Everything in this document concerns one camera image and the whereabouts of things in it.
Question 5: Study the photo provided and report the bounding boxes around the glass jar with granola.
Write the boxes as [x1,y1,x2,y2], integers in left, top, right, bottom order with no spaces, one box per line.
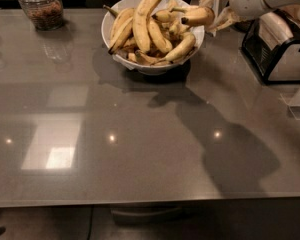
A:
[18,0,63,31]

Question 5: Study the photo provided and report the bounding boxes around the small yellow banana centre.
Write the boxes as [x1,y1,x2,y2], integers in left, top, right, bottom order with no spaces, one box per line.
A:
[148,18,173,54]

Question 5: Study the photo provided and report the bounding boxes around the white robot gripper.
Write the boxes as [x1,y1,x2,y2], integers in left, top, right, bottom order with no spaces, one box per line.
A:
[199,0,270,32]

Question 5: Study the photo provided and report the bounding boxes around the white ceramic bowl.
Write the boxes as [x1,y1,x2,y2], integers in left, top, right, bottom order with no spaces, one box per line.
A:
[101,0,205,75]

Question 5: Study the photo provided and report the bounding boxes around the long yellow banana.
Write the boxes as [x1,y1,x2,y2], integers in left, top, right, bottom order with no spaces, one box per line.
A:
[132,0,162,53]

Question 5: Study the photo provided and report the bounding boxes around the glass jar right background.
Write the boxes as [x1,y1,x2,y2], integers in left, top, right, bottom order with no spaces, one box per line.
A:
[235,21,252,32]

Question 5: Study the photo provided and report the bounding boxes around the yellow banana bottom front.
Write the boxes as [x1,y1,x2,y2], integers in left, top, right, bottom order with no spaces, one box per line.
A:
[135,50,159,66]

